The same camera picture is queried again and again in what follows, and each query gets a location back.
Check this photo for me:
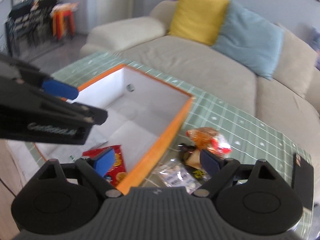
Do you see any red cartoon snack bag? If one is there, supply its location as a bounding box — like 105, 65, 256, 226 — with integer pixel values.
82, 145, 127, 187

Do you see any white long snack packet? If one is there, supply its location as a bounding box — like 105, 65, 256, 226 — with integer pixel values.
49, 128, 107, 163

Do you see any brown gold snack packet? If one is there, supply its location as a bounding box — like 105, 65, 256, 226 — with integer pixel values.
178, 143, 210, 183

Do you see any orange noodle snack bag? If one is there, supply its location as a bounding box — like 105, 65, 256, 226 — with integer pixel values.
186, 127, 232, 158

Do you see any green checkered tablecloth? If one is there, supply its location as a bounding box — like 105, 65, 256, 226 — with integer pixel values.
24, 51, 313, 240

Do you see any clear bag of white balls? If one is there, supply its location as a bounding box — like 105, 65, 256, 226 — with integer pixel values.
154, 159, 201, 194

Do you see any orange cardboard box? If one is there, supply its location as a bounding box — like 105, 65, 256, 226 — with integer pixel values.
34, 63, 195, 196

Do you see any black dining chair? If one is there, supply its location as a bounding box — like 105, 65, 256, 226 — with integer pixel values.
5, 0, 59, 56

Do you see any red orange stool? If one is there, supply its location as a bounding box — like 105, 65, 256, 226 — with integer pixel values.
52, 9, 75, 41

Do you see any black notebook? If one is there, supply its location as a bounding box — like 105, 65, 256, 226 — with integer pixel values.
291, 153, 314, 211

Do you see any beige sofa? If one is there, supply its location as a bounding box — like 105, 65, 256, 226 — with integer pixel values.
80, 1, 319, 158

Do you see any beige cushion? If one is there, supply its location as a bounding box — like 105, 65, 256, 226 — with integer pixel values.
273, 23, 317, 98

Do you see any light blue cushion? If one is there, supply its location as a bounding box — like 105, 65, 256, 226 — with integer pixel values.
212, 0, 284, 80

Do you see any yellow cushion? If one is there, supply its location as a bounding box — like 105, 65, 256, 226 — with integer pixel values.
168, 0, 230, 46

